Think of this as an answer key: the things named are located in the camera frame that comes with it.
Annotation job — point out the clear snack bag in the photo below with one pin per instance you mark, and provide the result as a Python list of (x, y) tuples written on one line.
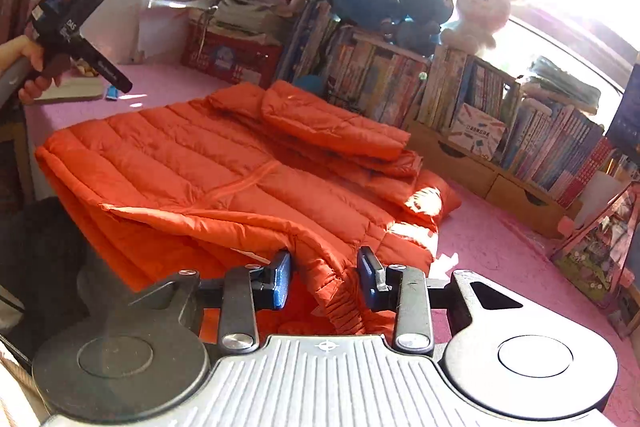
[(85, 68)]

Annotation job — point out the blue white tube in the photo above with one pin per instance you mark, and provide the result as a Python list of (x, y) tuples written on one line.
[(111, 93)]

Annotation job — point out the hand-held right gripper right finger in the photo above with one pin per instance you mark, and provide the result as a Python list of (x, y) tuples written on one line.
[(370, 279)]

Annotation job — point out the pink toy house box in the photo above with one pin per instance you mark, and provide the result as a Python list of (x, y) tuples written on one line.
[(595, 247)]

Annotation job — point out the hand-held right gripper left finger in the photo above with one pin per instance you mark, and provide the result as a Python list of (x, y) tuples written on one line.
[(282, 279)]

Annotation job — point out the wooden drawer organizer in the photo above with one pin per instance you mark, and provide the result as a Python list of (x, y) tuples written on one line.
[(470, 167)]

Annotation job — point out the orange puffer jacket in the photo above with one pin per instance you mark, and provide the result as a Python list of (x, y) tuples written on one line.
[(200, 167)]

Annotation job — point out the white pencil-print box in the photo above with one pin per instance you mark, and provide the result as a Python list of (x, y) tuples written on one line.
[(477, 132)]

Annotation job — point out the small blue plush toy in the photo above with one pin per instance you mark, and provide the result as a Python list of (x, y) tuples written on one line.
[(417, 39)]

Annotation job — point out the stack of green booklets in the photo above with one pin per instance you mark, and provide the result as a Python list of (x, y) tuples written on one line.
[(560, 79)]

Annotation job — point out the white pink rabbit plush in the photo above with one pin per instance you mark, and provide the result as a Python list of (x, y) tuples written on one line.
[(480, 12)]

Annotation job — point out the row of books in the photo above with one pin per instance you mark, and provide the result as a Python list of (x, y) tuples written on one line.
[(375, 77)]

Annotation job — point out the stack of paper booklets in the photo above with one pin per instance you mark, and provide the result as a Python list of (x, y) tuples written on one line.
[(245, 14)]

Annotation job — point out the person's left hand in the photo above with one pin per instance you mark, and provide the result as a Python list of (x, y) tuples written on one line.
[(20, 49)]

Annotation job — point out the blue plush ball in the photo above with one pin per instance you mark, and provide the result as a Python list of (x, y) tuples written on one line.
[(310, 84)]

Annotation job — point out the red plastic crate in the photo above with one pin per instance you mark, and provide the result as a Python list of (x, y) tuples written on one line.
[(230, 59)]

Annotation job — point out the white paper sheets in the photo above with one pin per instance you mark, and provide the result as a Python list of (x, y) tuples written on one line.
[(160, 32)]

